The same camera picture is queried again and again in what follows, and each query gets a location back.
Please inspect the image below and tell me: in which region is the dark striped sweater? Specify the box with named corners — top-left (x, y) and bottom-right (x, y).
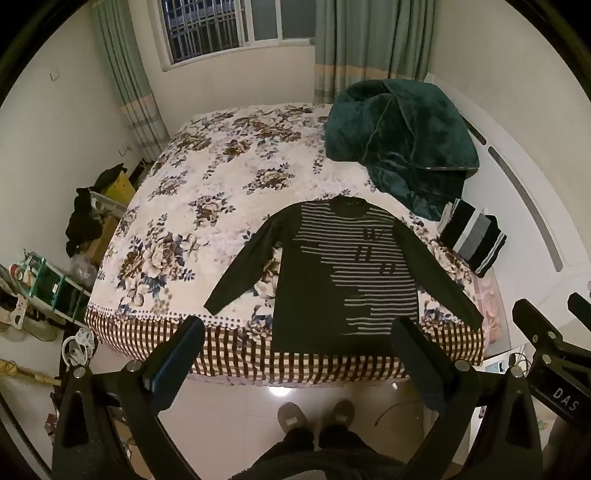
top-left (203, 196), bottom-right (485, 359)

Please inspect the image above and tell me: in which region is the person's right grey slipper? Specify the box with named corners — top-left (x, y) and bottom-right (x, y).
top-left (325, 399), bottom-right (356, 430)

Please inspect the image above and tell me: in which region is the floral bed sheet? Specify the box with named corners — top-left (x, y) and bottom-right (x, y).
top-left (84, 102), bottom-right (511, 387)

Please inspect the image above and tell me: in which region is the white curved headboard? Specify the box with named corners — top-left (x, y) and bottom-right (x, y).
top-left (425, 71), bottom-right (591, 352)

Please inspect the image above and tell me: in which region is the barred window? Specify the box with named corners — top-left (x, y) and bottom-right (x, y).
top-left (159, 0), bottom-right (319, 71)

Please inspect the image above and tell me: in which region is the dark green plush blanket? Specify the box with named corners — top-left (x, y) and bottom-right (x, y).
top-left (323, 78), bottom-right (481, 222)

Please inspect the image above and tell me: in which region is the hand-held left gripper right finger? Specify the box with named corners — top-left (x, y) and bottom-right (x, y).
top-left (390, 316), bottom-right (548, 480)

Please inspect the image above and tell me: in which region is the folded striped clothes stack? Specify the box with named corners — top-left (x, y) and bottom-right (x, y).
top-left (438, 198), bottom-right (508, 278)

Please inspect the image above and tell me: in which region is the person's right forearm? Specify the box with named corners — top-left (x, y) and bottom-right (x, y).
top-left (545, 415), bottom-right (591, 480)

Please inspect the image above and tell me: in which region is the black clothes pile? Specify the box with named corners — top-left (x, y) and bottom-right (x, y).
top-left (65, 187), bottom-right (105, 257)

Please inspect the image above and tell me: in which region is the pink cloth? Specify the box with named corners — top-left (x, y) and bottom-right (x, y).
top-left (473, 272), bottom-right (511, 347)

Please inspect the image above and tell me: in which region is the person's right leg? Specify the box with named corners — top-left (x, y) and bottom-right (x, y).
top-left (318, 424), bottom-right (416, 480)

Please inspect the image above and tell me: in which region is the green frame rack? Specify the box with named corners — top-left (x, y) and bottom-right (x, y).
top-left (21, 251), bottom-right (91, 325)

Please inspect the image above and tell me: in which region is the person's grey slipper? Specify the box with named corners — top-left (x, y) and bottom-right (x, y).
top-left (325, 399), bottom-right (356, 430)
top-left (277, 401), bottom-right (311, 433)

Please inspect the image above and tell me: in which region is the yellow box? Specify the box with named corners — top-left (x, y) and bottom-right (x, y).
top-left (99, 170), bottom-right (137, 214)

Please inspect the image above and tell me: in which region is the wooden stick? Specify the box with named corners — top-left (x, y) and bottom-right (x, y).
top-left (0, 359), bottom-right (61, 387)

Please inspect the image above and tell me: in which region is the white shoe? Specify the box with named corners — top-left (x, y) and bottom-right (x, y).
top-left (0, 282), bottom-right (52, 342)

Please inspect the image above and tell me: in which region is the person's left leg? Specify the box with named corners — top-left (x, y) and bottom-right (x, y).
top-left (222, 427), bottom-right (319, 480)

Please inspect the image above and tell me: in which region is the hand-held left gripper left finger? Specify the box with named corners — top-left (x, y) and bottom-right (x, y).
top-left (52, 315), bottom-right (206, 480)

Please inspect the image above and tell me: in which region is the person's left grey slipper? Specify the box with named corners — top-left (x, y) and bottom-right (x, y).
top-left (277, 401), bottom-right (311, 433)

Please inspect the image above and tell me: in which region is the clear plastic bag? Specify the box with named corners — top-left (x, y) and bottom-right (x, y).
top-left (69, 254), bottom-right (99, 288)

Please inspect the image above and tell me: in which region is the black floor cable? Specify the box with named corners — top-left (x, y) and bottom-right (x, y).
top-left (374, 401), bottom-right (416, 428)

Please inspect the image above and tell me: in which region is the person's leg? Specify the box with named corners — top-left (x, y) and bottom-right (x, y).
top-left (318, 424), bottom-right (416, 480)
top-left (222, 427), bottom-right (319, 480)

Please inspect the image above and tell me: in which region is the green curtain with striped band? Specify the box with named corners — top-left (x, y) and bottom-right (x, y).
top-left (90, 0), bottom-right (171, 162)
top-left (314, 0), bottom-right (437, 106)

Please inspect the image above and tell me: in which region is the white coiled cable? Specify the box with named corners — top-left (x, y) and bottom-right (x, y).
top-left (62, 330), bottom-right (98, 370)

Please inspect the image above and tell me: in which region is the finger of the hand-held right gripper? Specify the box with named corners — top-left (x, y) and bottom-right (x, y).
top-left (512, 298), bottom-right (570, 357)
top-left (567, 292), bottom-right (591, 335)

